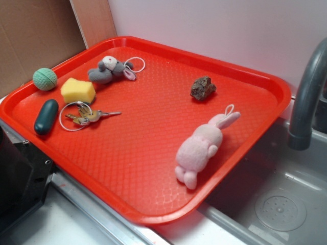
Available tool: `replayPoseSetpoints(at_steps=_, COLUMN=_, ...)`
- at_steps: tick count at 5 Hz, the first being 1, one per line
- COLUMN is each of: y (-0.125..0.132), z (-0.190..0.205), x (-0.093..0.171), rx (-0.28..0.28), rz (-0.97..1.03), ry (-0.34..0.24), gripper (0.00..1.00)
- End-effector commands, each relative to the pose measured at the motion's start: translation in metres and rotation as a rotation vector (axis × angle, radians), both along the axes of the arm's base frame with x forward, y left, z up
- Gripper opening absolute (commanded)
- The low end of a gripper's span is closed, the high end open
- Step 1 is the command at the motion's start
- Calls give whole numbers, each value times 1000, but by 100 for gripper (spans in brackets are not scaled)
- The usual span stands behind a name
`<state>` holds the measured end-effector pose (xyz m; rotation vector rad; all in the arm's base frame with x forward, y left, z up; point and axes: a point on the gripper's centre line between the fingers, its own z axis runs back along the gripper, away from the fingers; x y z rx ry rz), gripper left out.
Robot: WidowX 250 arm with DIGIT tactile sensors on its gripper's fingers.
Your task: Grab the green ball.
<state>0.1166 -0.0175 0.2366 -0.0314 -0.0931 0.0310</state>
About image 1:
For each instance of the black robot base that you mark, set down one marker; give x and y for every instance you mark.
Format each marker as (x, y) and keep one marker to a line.
(25, 176)

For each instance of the green textured ball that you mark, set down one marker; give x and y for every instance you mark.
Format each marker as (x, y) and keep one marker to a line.
(45, 79)

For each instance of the red plastic tray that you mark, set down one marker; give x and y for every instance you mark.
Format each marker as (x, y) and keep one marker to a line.
(128, 160)

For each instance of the pink plush bunny toy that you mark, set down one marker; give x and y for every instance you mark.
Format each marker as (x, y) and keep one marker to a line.
(196, 151)

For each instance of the brown rock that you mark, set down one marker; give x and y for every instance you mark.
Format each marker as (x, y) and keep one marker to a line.
(202, 88)

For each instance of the grey plush bunny toy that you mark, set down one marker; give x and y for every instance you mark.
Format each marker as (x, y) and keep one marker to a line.
(110, 68)

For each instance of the yellow sponge block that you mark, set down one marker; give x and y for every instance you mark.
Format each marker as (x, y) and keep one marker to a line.
(74, 90)

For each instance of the dark green oval capsule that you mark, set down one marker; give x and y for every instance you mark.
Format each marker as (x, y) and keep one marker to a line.
(46, 117)

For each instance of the grey plastic sink basin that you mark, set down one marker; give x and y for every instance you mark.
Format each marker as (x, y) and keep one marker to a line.
(274, 195)

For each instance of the grey toy faucet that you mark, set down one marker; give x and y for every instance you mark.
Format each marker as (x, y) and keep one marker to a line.
(309, 109)

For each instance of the brown cardboard panel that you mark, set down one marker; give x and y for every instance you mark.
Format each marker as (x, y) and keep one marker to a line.
(35, 34)

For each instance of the bunch of keys on ring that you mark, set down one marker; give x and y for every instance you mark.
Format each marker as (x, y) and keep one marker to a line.
(86, 117)

